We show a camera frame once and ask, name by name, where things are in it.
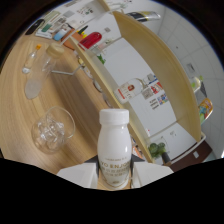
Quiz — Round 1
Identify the black kettle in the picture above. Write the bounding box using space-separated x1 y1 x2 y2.
24 18 45 36

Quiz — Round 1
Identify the white milk bottle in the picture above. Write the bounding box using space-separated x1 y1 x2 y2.
96 108 133 190

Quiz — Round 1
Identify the clear bottle red label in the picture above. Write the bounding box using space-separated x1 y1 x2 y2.
113 77 145 104

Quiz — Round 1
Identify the clear glass with ice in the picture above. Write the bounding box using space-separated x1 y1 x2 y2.
31 105 76 155

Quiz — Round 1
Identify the black and yellow bag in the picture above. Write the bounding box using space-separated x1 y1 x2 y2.
126 10 162 22

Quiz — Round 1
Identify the clear bottle wooden lid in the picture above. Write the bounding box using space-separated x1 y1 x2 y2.
24 44 66 100

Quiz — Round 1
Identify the two-tier wooden shelf rack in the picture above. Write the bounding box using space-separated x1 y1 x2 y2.
68 0 208 164

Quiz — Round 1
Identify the brown door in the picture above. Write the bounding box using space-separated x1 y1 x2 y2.
169 139 214 173

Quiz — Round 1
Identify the colourful snack bag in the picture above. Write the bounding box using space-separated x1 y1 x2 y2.
198 97 214 125

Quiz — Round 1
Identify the clear bottle green cap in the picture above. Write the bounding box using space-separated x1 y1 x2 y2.
190 76 203 94

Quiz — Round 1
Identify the red liquid bottle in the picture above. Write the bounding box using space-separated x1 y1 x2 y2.
78 31 103 51

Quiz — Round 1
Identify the blue and white cup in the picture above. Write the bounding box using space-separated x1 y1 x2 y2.
53 28 69 42

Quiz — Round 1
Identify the small clear bottle orange cap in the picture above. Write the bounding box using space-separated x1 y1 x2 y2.
21 43 43 75

